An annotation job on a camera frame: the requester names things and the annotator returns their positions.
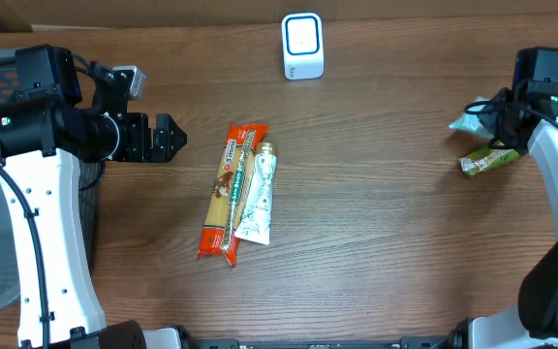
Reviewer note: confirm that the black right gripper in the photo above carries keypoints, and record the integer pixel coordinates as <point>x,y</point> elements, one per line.
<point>500,122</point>

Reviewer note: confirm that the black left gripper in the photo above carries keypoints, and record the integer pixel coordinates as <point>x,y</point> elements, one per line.
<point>139,137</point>

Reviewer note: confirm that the teal wet wipes packet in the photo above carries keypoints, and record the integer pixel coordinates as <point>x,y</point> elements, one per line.
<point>470,123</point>

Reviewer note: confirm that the green snack packet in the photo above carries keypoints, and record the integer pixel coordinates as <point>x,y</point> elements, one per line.
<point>486,159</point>

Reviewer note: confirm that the red spaghetti packet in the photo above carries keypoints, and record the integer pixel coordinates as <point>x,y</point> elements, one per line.
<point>230,192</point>

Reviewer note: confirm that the white tube gold cap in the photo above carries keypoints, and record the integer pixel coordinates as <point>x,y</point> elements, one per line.
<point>255,223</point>

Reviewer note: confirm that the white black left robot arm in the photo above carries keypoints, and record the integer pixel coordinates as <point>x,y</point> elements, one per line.
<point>66,112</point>

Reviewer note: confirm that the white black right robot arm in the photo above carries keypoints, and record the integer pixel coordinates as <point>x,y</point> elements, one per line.
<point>533,321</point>

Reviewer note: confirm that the white barcode scanner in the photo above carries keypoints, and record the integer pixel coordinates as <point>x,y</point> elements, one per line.
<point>303,46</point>

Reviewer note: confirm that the brown cardboard backdrop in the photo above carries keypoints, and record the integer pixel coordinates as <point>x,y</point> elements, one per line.
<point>23,15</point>

